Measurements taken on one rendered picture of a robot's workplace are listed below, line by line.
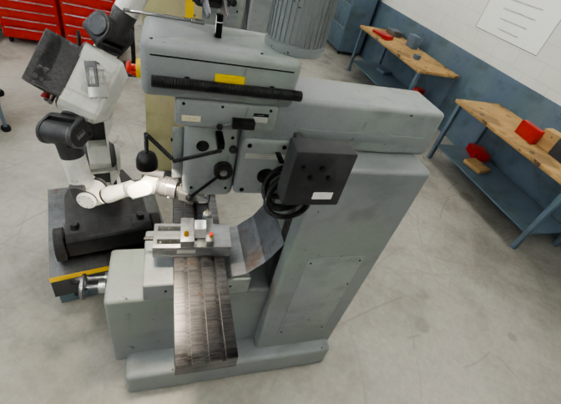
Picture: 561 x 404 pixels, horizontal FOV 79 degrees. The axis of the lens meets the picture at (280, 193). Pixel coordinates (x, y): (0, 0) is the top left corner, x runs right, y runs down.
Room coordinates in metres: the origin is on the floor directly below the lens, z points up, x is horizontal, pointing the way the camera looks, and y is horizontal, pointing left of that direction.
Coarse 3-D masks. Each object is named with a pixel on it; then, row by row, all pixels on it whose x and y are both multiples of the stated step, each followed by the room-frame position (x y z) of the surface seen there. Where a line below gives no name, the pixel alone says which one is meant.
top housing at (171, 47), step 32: (160, 32) 0.98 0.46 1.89; (192, 32) 1.06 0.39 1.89; (224, 32) 1.14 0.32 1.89; (256, 32) 1.25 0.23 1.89; (160, 64) 0.90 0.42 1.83; (192, 64) 0.94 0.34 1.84; (224, 64) 0.97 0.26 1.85; (256, 64) 1.01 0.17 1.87; (288, 64) 1.05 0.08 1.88; (192, 96) 0.94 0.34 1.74; (224, 96) 0.98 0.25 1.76
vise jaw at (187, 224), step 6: (186, 222) 1.10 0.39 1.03; (192, 222) 1.11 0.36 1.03; (180, 228) 1.08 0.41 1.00; (186, 228) 1.06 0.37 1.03; (192, 228) 1.07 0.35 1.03; (180, 234) 1.02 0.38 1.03; (192, 234) 1.04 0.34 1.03; (180, 240) 0.98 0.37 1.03; (186, 240) 0.99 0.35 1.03; (192, 240) 1.00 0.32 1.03; (180, 246) 0.98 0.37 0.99; (186, 246) 0.99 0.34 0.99; (192, 246) 1.00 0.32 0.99
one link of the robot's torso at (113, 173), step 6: (114, 144) 1.46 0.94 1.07; (120, 162) 1.44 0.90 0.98; (108, 168) 1.42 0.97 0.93; (114, 168) 1.43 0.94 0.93; (120, 168) 1.44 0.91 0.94; (96, 174) 1.39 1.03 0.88; (102, 174) 1.41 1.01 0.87; (108, 174) 1.43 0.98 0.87; (114, 174) 1.41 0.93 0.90; (108, 180) 1.46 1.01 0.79; (114, 180) 1.42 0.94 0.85
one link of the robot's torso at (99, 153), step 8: (112, 112) 1.43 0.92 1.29; (112, 120) 1.41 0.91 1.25; (96, 128) 1.40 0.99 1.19; (104, 128) 1.39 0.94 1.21; (96, 136) 1.40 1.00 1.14; (104, 136) 1.42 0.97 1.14; (88, 144) 1.35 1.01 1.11; (96, 144) 1.37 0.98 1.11; (104, 144) 1.38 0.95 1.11; (112, 144) 1.45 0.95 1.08; (88, 152) 1.33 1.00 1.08; (96, 152) 1.35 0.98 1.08; (104, 152) 1.37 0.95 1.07; (112, 152) 1.40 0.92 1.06; (88, 160) 1.32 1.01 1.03; (96, 160) 1.34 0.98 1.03; (104, 160) 1.36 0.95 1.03; (112, 160) 1.38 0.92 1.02; (96, 168) 1.35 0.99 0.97
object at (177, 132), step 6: (174, 126) 1.06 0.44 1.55; (174, 132) 1.02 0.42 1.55; (180, 132) 1.03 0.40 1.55; (174, 138) 1.02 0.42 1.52; (180, 138) 1.03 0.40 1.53; (174, 144) 1.02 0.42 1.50; (180, 144) 1.03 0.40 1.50; (174, 150) 1.02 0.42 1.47; (180, 150) 1.03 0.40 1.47; (174, 156) 1.02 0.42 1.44; (180, 156) 1.03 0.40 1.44; (180, 162) 1.03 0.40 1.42; (174, 168) 1.02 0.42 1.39; (180, 168) 1.03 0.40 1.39; (174, 174) 1.02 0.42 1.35; (180, 174) 1.03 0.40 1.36
